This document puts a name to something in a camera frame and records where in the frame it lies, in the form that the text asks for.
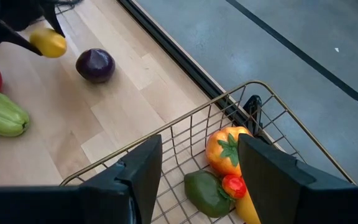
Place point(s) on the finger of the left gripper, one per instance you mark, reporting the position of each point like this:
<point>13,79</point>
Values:
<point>15,35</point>
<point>53,15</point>

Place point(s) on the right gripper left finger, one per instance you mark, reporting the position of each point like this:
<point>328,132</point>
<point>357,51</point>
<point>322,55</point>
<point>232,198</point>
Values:
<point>104,199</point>

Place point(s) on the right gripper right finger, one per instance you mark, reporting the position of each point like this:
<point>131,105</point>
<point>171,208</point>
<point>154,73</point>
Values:
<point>306,193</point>

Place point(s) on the yellow lemon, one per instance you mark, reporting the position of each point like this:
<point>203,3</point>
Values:
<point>50,43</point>

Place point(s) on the orange-yellow mango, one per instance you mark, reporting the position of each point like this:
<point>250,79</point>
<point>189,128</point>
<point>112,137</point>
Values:
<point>245,211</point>

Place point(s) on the round purple onion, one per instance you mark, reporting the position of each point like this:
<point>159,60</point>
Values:
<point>95,65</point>

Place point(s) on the small red strawberry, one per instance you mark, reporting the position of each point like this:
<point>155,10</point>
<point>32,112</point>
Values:
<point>233,186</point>

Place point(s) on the light green chayote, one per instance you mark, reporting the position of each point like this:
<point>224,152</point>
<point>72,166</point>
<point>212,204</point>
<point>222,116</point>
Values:
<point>2,113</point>

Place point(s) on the orange tomato with green stem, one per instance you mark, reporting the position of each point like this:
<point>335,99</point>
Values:
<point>219,152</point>

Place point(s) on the green avocado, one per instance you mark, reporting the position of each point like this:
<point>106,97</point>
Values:
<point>205,194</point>

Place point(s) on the black basket clamp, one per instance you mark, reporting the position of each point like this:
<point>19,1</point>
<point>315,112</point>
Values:
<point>253,109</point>

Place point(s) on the small white floor scrap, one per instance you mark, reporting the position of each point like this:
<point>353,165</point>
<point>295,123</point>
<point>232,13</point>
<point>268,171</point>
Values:
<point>337,49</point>

